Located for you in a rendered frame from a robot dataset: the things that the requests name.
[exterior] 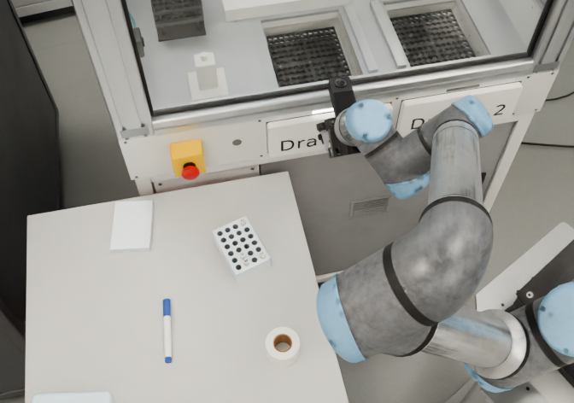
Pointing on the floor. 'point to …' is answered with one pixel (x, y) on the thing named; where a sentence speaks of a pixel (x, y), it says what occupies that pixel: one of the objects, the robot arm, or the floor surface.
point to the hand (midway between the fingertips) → (332, 125)
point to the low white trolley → (322, 385)
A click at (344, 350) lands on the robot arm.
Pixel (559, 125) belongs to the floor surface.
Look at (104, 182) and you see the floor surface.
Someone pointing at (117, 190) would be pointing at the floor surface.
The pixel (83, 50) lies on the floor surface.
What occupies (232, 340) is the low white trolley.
